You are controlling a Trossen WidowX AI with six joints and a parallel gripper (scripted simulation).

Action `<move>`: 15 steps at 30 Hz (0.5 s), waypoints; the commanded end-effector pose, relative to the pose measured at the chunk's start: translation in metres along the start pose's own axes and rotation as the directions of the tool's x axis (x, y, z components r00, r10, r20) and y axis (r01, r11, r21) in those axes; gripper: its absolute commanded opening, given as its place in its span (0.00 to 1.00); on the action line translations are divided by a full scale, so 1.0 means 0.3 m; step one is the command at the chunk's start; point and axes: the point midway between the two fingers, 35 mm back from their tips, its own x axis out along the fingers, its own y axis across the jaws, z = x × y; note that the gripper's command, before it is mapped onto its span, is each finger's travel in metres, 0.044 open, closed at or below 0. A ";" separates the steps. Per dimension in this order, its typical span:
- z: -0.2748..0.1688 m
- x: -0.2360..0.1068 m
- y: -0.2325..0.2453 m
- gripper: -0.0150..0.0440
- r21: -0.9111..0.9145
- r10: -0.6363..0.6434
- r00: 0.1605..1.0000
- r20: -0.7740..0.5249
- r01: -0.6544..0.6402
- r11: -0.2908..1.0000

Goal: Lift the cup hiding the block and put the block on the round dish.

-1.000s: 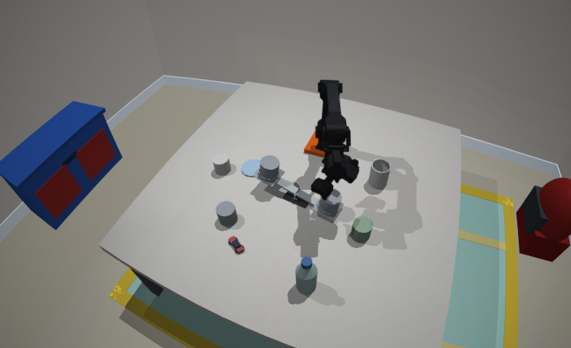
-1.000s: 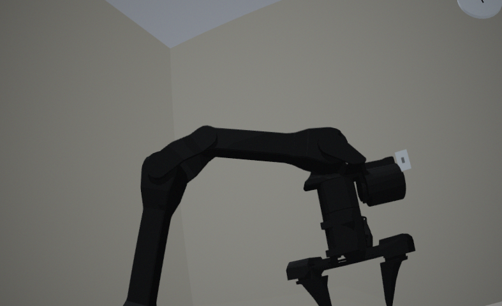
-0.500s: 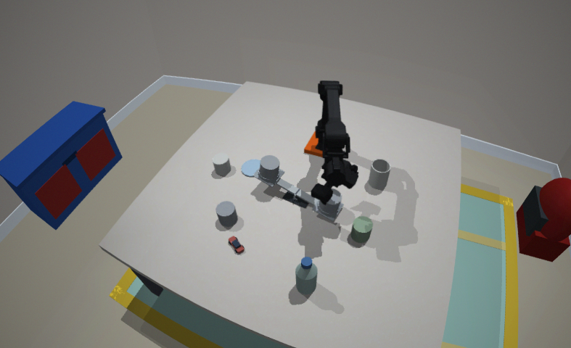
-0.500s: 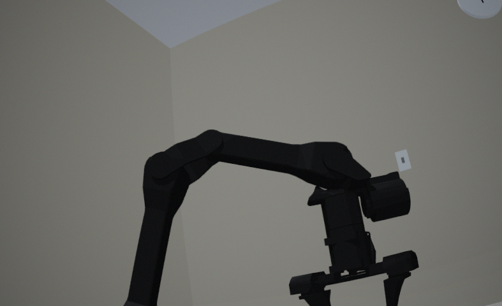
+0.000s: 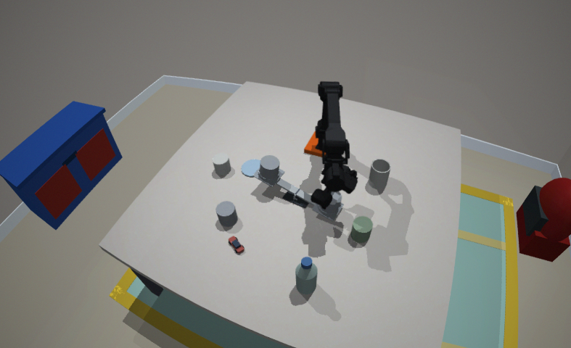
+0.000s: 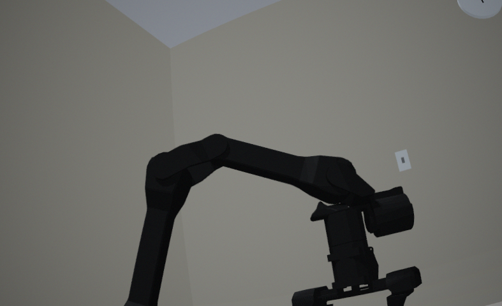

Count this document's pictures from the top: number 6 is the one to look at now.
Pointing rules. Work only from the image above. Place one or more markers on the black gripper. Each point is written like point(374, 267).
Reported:
point(351, 266)

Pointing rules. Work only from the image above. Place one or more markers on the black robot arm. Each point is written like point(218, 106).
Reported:
point(170, 175)

